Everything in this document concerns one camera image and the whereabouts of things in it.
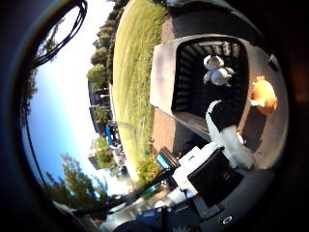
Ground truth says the orange plush toy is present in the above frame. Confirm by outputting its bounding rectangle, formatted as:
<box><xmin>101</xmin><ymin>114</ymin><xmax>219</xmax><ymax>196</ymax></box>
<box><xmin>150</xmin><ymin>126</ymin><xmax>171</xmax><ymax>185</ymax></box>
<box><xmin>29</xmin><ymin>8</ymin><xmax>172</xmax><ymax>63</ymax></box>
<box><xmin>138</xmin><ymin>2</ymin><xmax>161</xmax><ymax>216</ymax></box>
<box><xmin>249</xmin><ymin>75</ymin><xmax>278</xmax><ymax>116</ymax></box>

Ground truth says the white plush toy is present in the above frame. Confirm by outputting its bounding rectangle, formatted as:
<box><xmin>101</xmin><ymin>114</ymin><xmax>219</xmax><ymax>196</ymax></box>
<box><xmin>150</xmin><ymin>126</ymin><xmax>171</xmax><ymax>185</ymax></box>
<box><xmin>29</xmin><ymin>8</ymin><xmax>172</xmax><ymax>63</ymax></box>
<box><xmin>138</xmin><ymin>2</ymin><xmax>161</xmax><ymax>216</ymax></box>
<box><xmin>202</xmin><ymin>53</ymin><xmax>236</xmax><ymax>88</ymax></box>

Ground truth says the black slatted plastic basket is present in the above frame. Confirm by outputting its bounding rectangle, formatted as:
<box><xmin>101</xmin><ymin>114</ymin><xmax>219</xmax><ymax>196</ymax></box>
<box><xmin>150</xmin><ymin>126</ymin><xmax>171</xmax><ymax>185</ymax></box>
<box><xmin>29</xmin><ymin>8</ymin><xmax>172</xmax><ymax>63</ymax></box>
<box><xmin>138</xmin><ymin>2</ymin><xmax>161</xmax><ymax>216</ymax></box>
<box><xmin>170</xmin><ymin>36</ymin><xmax>250</xmax><ymax>138</ymax></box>

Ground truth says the thick black cable bundle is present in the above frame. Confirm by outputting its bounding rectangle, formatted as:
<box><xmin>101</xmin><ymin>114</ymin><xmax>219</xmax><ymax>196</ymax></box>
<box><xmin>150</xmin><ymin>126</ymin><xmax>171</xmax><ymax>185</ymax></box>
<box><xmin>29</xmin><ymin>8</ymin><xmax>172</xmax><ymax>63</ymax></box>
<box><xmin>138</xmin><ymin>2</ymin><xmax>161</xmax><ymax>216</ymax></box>
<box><xmin>72</xmin><ymin>167</ymin><xmax>175</xmax><ymax>218</ymax></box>

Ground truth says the looped black cable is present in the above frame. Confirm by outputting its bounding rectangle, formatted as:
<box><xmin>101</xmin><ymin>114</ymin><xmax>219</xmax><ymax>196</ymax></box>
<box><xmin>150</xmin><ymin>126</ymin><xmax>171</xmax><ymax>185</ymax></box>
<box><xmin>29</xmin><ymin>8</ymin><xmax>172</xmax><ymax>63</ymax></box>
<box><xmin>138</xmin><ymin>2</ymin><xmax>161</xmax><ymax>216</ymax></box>
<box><xmin>31</xmin><ymin>0</ymin><xmax>89</xmax><ymax>70</ymax></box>

